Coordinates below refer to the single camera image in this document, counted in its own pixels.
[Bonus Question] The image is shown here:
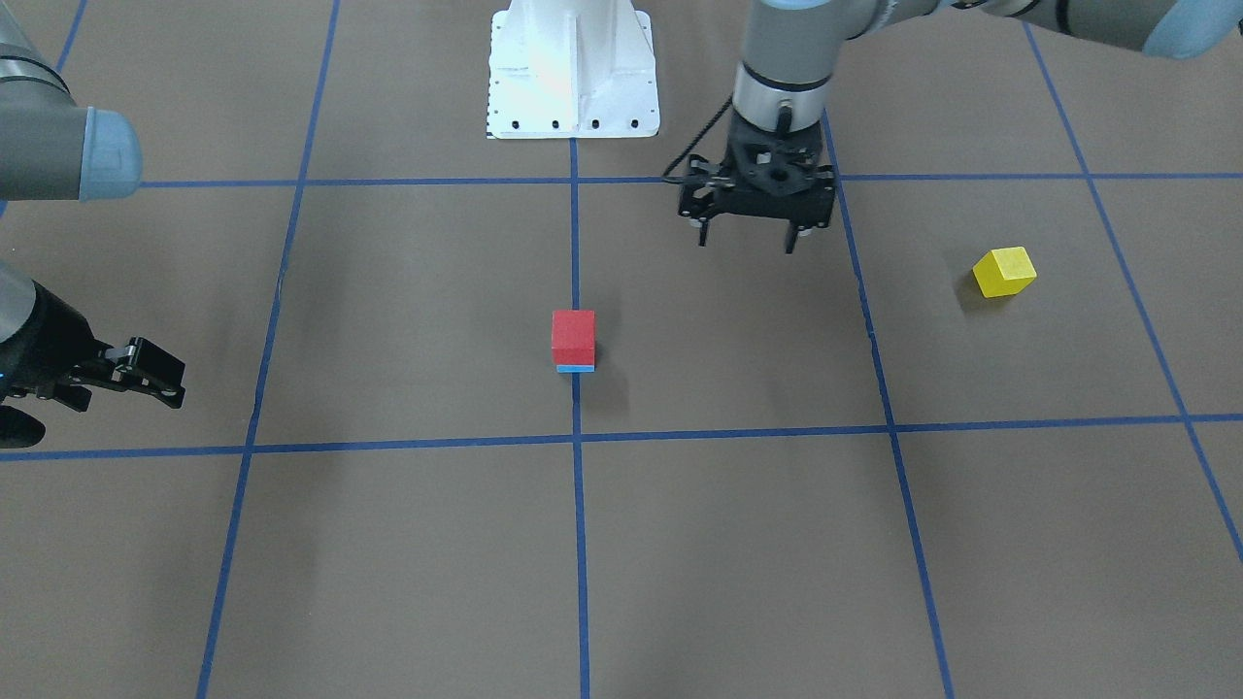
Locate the red block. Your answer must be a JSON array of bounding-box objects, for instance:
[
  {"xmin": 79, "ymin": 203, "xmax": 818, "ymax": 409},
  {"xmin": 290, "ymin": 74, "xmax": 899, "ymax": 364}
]
[{"xmin": 551, "ymin": 308, "xmax": 595, "ymax": 366}]

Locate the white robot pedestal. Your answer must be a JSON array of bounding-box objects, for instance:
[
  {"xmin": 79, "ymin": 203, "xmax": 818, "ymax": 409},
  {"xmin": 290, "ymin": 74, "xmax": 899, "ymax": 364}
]
[{"xmin": 486, "ymin": 1, "xmax": 661, "ymax": 139}]

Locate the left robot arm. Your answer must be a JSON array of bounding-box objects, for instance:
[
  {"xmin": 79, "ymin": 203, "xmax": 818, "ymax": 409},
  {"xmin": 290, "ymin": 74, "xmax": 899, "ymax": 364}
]
[{"xmin": 663, "ymin": 1, "xmax": 1242, "ymax": 252}]

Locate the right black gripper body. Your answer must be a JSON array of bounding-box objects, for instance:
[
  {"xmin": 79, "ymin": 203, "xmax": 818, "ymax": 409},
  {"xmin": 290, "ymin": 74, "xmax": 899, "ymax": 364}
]
[{"xmin": 1, "ymin": 280, "xmax": 112, "ymax": 413}]

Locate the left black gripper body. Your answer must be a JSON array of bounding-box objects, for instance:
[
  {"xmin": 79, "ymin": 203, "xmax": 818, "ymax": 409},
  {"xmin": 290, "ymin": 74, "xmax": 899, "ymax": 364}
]
[{"xmin": 677, "ymin": 108, "xmax": 837, "ymax": 233}]

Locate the yellow block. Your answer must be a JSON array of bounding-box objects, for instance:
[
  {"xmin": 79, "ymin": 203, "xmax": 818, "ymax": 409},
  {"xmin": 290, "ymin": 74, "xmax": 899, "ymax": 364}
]
[{"xmin": 971, "ymin": 248, "xmax": 1038, "ymax": 299}]

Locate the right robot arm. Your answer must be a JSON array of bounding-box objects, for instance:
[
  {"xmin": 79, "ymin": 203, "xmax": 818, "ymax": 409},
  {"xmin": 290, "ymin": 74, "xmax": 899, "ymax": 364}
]
[{"xmin": 1, "ymin": 6, "xmax": 185, "ymax": 449}]

